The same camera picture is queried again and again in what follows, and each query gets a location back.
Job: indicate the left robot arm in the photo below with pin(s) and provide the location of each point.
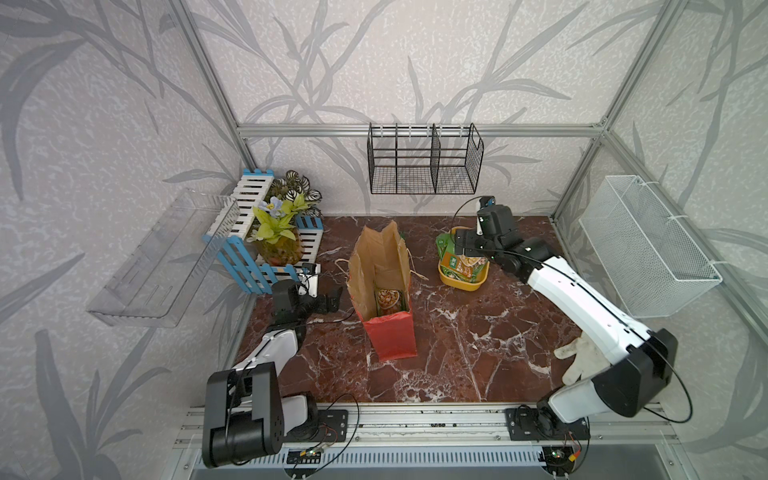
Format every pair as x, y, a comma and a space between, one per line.
245, 416

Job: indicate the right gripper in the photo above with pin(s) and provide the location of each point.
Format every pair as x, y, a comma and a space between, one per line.
469, 237

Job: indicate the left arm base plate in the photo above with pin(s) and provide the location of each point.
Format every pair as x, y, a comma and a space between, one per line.
330, 426

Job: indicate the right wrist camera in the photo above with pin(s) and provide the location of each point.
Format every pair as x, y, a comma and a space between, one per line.
483, 202

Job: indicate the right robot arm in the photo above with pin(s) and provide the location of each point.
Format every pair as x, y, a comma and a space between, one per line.
640, 361

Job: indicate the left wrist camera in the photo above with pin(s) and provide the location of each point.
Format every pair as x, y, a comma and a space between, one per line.
309, 279

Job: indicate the white glove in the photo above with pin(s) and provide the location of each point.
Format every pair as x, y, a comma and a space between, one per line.
588, 360

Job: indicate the glass vase with plants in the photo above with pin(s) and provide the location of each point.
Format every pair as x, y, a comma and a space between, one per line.
274, 233

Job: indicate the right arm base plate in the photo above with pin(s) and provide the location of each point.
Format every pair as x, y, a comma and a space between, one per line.
525, 423

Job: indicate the clear acrylic shelf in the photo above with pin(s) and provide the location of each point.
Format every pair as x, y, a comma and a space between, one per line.
156, 284

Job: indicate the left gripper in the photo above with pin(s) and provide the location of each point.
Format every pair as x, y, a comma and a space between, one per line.
332, 302

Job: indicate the green soup packet front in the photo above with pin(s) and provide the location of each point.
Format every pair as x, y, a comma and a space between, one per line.
389, 301

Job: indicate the blue white slatted rack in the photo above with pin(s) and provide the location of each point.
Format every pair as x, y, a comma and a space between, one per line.
241, 260

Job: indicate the yellow plastic bowl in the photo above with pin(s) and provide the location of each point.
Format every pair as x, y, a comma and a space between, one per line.
460, 284

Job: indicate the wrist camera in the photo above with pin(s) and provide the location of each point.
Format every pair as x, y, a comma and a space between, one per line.
309, 279
483, 202

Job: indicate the red paper bag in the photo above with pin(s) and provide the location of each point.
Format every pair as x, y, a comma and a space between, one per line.
380, 260

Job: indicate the white mesh basket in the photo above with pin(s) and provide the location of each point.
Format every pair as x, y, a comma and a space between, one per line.
654, 264

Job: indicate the aluminium front rail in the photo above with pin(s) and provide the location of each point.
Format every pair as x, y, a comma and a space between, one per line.
472, 424

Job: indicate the black wire basket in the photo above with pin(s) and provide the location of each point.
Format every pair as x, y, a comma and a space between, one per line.
424, 160

